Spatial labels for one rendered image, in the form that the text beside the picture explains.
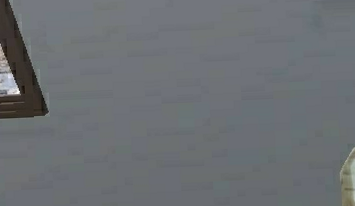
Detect dark brown framed window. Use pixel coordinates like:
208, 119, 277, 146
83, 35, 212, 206
0, 0, 50, 120

